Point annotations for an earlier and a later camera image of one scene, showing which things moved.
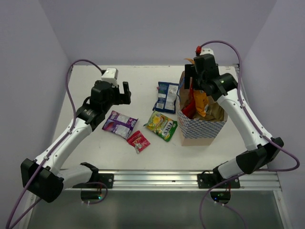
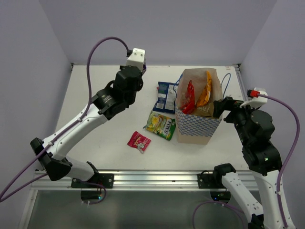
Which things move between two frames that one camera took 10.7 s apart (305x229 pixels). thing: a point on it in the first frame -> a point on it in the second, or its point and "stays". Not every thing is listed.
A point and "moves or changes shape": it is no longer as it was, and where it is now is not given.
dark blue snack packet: [166, 98] stays
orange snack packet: [200, 98] moves or changes shape
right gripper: [190, 71] -> [228, 103]
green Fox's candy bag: [162, 125] stays
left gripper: [122, 98] -> [140, 87]
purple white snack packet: [120, 124] -> [144, 67]
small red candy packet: [137, 140] stays
